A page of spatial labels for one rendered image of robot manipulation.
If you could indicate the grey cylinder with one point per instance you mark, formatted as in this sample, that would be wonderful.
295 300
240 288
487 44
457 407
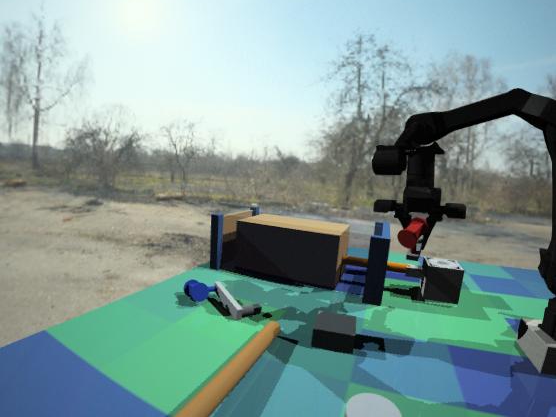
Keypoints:
370 405

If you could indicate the mallet with wooden handle and black head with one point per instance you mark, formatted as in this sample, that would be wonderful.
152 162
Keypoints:
206 401

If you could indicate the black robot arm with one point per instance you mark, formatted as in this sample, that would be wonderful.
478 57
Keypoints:
425 128

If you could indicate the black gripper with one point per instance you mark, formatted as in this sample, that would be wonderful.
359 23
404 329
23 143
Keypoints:
452 210

